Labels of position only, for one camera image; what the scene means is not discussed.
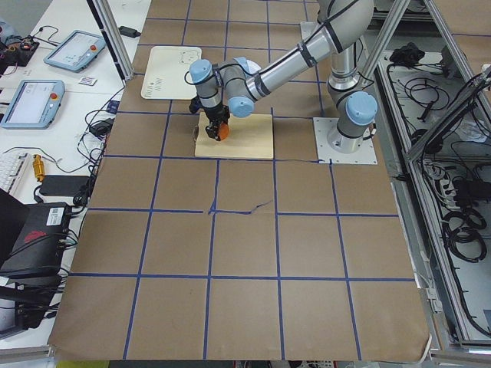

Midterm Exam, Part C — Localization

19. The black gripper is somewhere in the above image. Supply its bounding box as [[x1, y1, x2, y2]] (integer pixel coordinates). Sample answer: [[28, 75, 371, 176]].
[[189, 97, 230, 142]]

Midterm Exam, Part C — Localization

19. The orange fruit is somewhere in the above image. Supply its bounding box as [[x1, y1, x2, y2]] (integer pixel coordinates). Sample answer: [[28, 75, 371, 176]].
[[216, 123, 229, 141]]

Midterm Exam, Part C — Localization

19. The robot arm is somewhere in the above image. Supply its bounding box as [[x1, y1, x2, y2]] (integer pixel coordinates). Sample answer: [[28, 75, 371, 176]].
[[185, 0, 378, 153]]

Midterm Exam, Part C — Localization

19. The cream bear tray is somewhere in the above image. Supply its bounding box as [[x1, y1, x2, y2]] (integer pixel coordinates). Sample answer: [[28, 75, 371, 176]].
[[140, 46, 202, 100]]

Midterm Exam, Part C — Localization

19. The bamboo cutting board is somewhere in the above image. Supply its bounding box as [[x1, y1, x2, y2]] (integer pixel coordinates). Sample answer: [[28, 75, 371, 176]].
[[195, 113, 274, 159]]

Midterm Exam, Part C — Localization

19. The white round plate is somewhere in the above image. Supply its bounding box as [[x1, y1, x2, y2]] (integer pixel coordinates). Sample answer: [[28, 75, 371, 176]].
[[242, 59, 261, 75]]

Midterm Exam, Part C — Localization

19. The black power adapter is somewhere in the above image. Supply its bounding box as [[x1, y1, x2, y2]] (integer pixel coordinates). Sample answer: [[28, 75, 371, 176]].
[[118, 25, 141, 38]]

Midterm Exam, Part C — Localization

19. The small printed card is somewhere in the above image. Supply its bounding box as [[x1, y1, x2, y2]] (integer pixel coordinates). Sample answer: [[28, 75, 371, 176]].
[[79, 77, 97, 86]]

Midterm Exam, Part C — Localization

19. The upper teach pendant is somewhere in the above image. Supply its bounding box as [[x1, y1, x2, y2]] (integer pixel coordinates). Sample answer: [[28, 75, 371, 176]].
[[44, 30, 106, 72]]

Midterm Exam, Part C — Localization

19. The teach pendant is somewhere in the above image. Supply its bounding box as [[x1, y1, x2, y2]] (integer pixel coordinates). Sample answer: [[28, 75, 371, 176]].
[[44, 30, 106, 72], [1, 80, 65, 130]]

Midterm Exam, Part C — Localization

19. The black power brick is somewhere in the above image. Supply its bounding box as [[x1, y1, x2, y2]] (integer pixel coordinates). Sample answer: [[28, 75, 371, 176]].
[[39, 175, 89, 196]]

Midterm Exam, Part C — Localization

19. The brass cylinder tool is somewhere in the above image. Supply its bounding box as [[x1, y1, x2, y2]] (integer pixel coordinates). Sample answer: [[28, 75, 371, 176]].
[[32, 154, 45, 182]]

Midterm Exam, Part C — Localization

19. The lower teach pendant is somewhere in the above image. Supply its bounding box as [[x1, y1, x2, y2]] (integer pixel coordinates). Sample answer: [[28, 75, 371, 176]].
[[1, 80, 65, 130]]

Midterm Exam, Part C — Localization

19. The white keyboard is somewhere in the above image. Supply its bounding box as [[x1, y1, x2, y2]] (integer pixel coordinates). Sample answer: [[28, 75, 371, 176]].
[[1, 151, 33, 196]]

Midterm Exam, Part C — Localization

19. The black laptop computer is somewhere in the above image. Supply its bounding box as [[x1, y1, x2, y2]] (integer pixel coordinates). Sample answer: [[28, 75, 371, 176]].
[[0, 189, 80, 279]]

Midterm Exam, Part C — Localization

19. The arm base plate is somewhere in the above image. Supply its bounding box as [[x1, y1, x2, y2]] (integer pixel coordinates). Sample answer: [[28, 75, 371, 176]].
[[313, 117, 377, 165]]

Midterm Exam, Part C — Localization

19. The aluminium frame post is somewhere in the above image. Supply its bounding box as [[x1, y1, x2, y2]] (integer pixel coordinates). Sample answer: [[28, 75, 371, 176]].
[[86, 0, 134, 81]]

